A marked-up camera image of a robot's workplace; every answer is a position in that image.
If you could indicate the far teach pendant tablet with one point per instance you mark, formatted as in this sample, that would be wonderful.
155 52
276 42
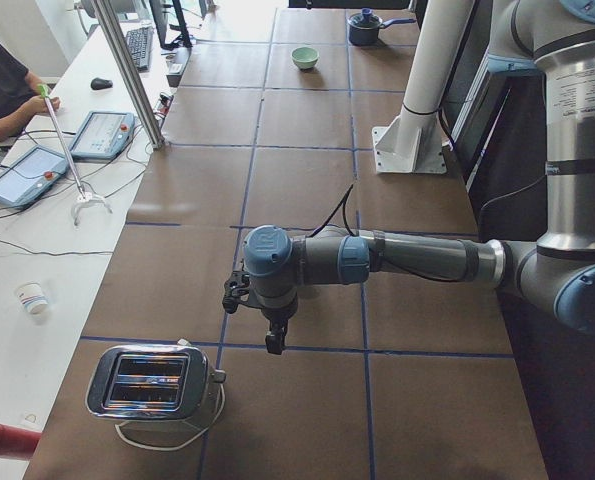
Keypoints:
102 136

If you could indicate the black keyboard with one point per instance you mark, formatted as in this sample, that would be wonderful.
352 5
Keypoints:
139 45

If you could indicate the white mounting pillar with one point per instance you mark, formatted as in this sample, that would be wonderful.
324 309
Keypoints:
412 142

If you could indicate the aluminium frame post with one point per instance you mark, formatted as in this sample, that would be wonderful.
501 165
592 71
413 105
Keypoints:
115 38

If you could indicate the green bowl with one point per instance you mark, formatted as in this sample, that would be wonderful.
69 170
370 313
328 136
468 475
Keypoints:
305 57

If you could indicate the red tube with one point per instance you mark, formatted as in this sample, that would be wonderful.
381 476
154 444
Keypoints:
18 443

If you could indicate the blue saucepan with lid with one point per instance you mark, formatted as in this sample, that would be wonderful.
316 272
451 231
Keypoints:
364 27

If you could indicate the paper cup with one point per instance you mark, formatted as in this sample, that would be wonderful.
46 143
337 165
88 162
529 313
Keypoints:
32 298

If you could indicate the near teach pendant tablet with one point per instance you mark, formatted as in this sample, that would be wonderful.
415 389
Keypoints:
30 176

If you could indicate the silver toaster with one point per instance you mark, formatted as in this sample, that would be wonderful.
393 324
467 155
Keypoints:
157 387

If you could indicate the teach pendant tablet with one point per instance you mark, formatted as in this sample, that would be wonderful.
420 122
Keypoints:
30 176
102 136

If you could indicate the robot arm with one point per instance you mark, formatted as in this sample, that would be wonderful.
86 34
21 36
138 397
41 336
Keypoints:
556 273

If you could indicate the black computer mouse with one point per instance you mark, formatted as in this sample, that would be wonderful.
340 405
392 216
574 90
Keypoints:
97 84

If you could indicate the seated person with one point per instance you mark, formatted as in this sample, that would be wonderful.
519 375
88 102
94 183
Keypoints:
20 98

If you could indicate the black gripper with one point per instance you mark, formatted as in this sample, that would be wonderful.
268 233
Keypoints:
277 315

